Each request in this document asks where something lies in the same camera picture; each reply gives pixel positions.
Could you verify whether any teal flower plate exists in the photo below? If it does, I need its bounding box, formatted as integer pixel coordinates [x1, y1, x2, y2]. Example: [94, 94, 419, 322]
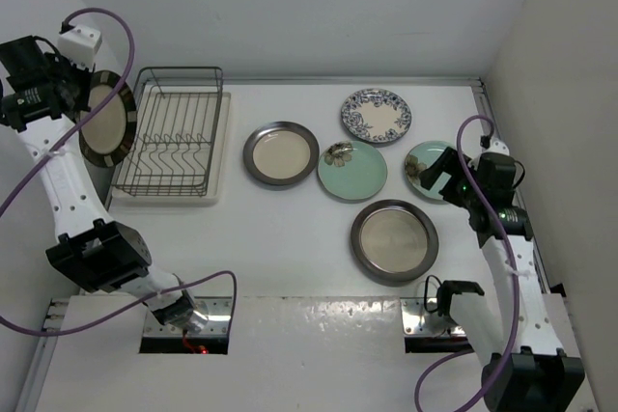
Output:
[318, 141, 388, 202]
[404, 141, 455, 205]

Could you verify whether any dark checkered rim plate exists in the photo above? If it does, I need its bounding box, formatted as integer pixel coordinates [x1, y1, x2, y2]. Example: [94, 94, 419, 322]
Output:
[79, 70, 137, 168]

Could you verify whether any blue floral pattern plate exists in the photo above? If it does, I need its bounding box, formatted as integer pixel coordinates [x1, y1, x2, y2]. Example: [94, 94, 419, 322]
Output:
[340, 88, 413, 144]

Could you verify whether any large grey rim plate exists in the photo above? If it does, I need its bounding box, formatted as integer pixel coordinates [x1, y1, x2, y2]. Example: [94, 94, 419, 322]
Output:
[350, 199, 439, 285]

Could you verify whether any grey rim cream plate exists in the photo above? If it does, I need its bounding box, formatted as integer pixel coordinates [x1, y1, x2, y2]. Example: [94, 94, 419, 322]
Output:
[242, 121, 320, 187]

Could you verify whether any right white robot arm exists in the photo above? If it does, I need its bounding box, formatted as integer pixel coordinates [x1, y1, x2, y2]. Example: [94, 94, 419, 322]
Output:
[420, 147, 585, 411]

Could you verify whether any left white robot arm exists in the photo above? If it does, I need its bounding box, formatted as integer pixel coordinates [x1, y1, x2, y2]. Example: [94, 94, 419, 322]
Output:
[1, 36, 208, 333]

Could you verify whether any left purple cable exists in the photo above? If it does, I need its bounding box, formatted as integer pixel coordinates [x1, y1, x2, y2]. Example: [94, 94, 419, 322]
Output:
[0, 7, 239, 337]

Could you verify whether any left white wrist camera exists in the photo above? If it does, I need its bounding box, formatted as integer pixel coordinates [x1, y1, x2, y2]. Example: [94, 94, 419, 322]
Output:
[57, 24, 102, 71]

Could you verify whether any grey wire dish rack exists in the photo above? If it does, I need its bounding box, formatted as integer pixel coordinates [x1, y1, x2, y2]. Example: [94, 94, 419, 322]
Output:
[112, 66, 224, 202]

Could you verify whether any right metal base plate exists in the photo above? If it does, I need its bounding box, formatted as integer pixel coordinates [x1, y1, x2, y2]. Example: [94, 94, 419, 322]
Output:
[400, 297, 465, 339]

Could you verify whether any metal base plate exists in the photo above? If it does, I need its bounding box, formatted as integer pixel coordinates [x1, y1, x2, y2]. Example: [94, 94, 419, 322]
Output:
[143, 296, 233, 339]
[400, 297, 465, 339]

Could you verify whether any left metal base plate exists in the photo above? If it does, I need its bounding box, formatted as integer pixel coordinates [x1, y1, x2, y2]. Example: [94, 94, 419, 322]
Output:
[143, 296, 233, 339]

